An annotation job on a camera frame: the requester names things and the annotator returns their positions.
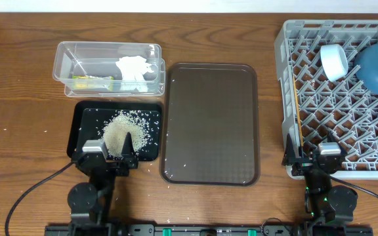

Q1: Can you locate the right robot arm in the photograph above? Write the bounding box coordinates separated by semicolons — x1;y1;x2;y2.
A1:
282;134;358;235

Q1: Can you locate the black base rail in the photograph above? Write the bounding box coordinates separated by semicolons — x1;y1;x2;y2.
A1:
43;223;373;236

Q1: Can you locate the wooden chopstick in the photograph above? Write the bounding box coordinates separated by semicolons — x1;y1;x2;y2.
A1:
293;75;304;147

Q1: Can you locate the white napkin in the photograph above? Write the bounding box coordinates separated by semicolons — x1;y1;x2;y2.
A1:
115;56;156;92

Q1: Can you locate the yellow green snack wrapper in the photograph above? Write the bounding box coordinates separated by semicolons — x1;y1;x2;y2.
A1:
73;75;114;90

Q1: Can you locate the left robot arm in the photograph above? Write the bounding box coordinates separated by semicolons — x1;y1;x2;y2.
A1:
68;132;138;235

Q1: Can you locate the light blue bowl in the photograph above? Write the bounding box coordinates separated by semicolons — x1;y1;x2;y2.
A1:
320;44;348;82

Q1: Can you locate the grey dishwasher rack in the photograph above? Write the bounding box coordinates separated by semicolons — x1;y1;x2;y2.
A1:
274;20;378;180

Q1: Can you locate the brown serving tray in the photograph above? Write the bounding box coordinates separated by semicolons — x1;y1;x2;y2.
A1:
160;62;261;187

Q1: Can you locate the white rice pile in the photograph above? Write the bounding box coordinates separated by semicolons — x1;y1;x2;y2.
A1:
101;109;161;161

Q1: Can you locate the black tray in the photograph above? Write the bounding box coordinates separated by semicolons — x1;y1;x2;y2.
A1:
66;100;162;161

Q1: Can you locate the clear plastic bin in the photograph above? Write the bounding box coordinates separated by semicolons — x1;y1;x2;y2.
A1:
52;41;165;97

